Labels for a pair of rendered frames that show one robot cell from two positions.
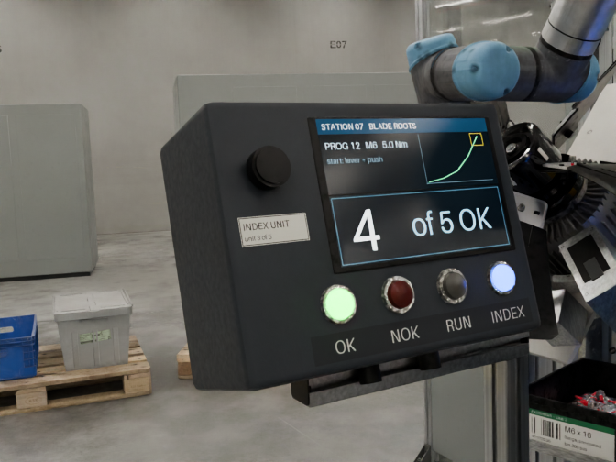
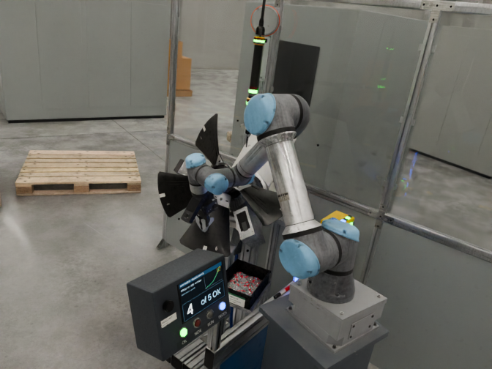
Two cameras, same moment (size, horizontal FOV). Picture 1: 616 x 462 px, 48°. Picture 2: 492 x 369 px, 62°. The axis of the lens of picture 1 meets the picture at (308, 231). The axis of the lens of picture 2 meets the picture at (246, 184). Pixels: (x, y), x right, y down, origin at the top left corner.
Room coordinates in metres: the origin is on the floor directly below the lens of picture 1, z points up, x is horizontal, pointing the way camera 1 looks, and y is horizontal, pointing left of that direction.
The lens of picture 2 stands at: (-0.33, 0.22, 1.88)
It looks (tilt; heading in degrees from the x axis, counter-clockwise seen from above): 22 degrees down; 336
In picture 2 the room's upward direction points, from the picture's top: 7 degrees clockwise
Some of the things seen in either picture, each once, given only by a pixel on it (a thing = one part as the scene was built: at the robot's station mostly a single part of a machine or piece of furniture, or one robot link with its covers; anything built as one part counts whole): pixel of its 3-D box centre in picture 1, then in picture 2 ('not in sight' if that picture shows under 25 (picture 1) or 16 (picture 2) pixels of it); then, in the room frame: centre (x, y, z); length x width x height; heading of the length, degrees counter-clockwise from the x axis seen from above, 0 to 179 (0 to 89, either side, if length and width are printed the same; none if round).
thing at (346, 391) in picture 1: (419, 357); not in sight; (0.58, -0.09, 1.04); 0.24 x 0.03 x 0.03; 120
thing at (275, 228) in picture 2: not in sight; (268, 271); (1.58, -0.89, 0.42); 0.04 x 0.04 x 0.83; 30
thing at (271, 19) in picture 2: not in sight; (265, 20); (1.86, -0.77, 1.88); 0.16 x 0.07 x 0.16; 65
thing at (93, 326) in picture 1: (93, 327); not in sight; (3.90, 1.25, 0.31); 0.60 x 0.42 x 0.33; 20
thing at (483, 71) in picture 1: (485, 72); (215, 179); (0.97, -0.25, 1.32); 0.11 x 0.11 x 0.08; 18
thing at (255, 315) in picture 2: not in sight; (283, 299); (0.85, -0.55, 0.82); 0.90 x 0.04 x 0.08; 120
